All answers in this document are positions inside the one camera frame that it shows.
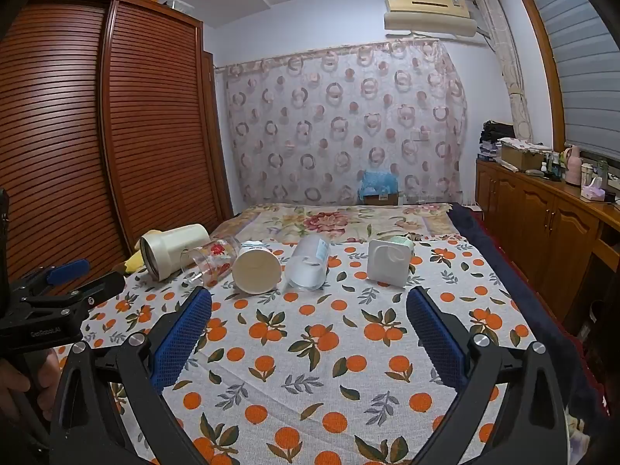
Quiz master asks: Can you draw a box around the floral bed blanket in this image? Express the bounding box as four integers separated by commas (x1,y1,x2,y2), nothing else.
208,202,466,257

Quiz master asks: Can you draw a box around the blue plastic bag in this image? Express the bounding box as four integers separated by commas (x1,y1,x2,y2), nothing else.
358,170,398,199

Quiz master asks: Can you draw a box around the white paper cup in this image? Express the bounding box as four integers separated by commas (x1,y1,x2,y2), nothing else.
232,241,282,295

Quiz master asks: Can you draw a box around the person's left hand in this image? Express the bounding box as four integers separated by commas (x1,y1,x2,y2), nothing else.
0,351,62,415

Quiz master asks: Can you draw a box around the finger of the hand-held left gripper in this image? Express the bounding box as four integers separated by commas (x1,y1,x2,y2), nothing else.
10,258,91,297
26,271,127,318

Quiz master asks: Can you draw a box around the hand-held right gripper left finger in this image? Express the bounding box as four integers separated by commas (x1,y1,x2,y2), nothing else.
51,287,212,465

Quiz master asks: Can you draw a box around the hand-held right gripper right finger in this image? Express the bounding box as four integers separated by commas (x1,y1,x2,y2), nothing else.
406,287,570,465

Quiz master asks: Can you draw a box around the orange-print white cloth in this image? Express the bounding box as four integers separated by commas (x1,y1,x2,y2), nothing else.
53,239,572,465

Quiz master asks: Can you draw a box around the wooden sideboard cabinet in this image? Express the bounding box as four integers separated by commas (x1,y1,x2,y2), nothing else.
475,160,620,340

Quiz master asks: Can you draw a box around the pink thermos jug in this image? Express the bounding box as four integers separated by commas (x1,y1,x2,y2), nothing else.
564,145,584,186

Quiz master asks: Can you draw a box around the cream wall air conditioner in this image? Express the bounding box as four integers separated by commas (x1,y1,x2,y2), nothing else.
384,0,478,40

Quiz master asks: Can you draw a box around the patterned side curtain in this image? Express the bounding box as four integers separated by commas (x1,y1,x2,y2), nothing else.
475,0,534,141

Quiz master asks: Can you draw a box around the white square cup green base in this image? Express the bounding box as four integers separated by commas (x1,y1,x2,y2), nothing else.
367,235,416,288

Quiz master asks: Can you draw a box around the brown slatted wardrobe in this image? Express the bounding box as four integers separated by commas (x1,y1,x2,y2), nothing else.
0,0,233,296

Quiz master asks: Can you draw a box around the stack of folded clothes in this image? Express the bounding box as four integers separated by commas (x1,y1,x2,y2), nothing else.
477,121,514,160

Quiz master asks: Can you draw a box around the cream insulated cup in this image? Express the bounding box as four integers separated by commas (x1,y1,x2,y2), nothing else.
139,224,211,282

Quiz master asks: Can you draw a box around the clear flower-print glass cup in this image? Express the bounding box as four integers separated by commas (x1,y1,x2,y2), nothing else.
180,235,241,288

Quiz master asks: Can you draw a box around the grey window blind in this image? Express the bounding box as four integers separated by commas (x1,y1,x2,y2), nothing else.
523,0,620,160

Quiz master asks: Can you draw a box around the ring-pattern sheer curtain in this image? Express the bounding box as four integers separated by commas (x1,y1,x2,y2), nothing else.
215,39,468,207

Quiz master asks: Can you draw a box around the translucent white bottle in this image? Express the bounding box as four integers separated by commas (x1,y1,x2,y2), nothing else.
285,236,330,291

